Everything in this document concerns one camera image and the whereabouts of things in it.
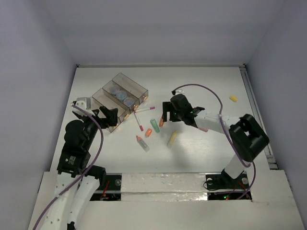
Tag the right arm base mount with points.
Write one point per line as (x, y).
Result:
(222, 187)

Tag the green highlighter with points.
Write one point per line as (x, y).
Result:
(155, 125)

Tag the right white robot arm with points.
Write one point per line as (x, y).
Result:
(246, 136)

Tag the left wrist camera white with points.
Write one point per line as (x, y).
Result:
(84, 103)

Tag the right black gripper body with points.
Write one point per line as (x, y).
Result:
(178, 115)

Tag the pink highlighter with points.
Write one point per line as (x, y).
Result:
(204, 129)

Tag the clear tape roll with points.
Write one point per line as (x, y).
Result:
(114, 89)

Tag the white red-capped pen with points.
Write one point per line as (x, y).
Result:
(138, 122)

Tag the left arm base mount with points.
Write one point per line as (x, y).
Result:
(111, 190)

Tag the small orange eraser cap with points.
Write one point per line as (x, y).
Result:
(148, 132)

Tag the orange highlighter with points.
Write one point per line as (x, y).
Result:
(161, 122)

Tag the aluminium rail right edge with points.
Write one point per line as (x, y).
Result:
(256, 113)

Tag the yellow highlighter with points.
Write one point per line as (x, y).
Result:
(172, 139)

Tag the clear brown compartment organizer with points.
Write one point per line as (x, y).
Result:
(103, 97)

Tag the silver taped front board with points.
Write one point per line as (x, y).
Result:
(165, 187)

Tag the white pink-capped pen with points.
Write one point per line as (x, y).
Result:
(144, 109)

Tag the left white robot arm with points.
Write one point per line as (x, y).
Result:
(77, 176)

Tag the yellow eraser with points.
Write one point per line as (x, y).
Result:
(233, 98)

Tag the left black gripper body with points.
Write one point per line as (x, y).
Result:
(96, 116)

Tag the grey orange-tipped marker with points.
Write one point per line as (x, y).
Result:
(142, 143)

